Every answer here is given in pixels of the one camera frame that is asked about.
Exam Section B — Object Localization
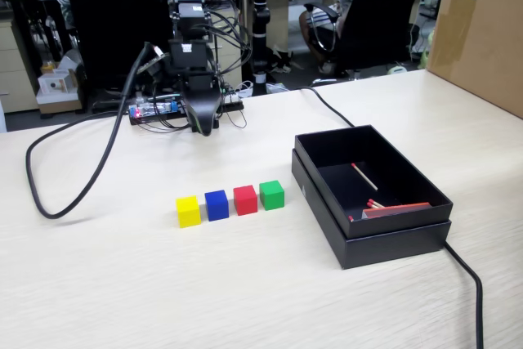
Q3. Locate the red wooden cube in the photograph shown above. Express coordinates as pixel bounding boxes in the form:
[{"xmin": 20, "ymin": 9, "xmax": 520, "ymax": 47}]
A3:
[{"xmin": 233, "ymin": 185, "xmax": 259, "ymax": 217}]

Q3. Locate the yellow wooden cube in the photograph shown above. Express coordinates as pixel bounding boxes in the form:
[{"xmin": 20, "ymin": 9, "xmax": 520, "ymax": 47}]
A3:
[{"xmin": 176, "ymin": 195, "xmax": 203, "ymax": 229}]

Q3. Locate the thick black camera cable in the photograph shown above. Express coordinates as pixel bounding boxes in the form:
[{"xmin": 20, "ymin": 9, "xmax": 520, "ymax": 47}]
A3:
[{"xmin": 25, "ymin": 41, "xmax": 164, "ymax": 220}]

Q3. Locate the white product box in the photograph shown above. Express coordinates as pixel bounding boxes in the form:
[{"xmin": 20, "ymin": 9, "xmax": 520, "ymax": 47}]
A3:
[{"xmin": 38, "ymin": 72, "xmax": 70, "ymax": 96}]

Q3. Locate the black cardboard box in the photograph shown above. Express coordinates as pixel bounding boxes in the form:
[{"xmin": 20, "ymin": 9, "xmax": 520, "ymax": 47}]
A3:
[{"xmin": 293, "ymin": 123, "xmax": 454, "ymax": 239}]

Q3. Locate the black box lid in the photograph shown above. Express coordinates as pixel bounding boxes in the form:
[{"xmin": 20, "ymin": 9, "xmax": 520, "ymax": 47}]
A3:
[{"xmin": 291, "ymin": 148, "xmax": 453, "ymax": 271}]

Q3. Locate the beige drawer cabinet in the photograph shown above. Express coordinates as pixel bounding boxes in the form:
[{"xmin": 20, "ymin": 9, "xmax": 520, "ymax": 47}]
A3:
[
  {"xmin": 206, "ymin": 0, "xmax": 244, "ymax": 89},
  {"xmin": 0, "ymin": 17, "xmax": 40, "ymax": 115}
]

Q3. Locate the large brown cardboard box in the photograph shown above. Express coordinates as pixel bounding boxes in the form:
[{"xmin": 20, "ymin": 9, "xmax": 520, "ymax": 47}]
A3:
[{"xmin": 424, "ymin": 0, "xmax": 523, "ymax": 119}]

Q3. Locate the black office chair with armrest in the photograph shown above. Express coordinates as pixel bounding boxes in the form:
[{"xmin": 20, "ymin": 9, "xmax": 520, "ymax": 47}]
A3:
[{"xmin": 304, "ymin": 0, "xmax": 432, "ymax": 80}]

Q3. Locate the green wooden cube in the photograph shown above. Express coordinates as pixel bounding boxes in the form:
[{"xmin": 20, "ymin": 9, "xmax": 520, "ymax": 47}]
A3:
[{"xmin": 258, "ymin": 179, "xmax": 285, "ymax": 212}]

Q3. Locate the electronics board with wires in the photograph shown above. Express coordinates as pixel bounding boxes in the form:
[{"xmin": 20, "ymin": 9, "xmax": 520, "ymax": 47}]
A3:
[{"xmin": 129, "ymin": 100, "xmax": 246, "ymax": 127}]

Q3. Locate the blue wooden cube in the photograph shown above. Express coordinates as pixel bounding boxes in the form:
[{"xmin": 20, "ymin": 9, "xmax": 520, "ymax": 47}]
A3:
[{"xmin": 203, "ymin": 190, "xmax": 229, "ymax": 222}]

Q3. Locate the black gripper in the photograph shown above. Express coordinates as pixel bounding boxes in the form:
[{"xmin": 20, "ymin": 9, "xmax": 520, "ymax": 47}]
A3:
[{"xmin": 167, "ymin": 38, "xmax": 225, "ymax": 138}]

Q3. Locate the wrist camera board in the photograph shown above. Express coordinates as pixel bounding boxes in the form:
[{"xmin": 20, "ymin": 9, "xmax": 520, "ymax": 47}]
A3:
[{"xmin": 136, "ymin": 44, "xmax": 169, "ymax": 83}]

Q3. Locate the thick black power cable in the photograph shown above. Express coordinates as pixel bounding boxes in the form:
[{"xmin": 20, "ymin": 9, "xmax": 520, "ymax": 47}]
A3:
[{"xmin": 296, "ymin": 86, "xmax": 485, "ymax": 349}]

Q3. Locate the black servo wire bundle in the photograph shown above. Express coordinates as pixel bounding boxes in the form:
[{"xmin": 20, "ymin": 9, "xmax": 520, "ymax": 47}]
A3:
[{"xmin": 202, "ymin": 0, "xmax": 257, "ymax": 130}]

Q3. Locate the black mesh office chair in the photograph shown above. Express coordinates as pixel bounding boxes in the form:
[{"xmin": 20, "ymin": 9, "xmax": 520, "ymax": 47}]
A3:
[{"xmin": 60, "ymin": 0, "xmax": 177, "ymax": 115}]

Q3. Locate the controller board with red LED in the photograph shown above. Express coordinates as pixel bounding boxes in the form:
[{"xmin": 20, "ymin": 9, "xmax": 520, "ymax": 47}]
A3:
[{"xmin": 127, "ymin": 97, "xmax": 185, "ymax": 120}]

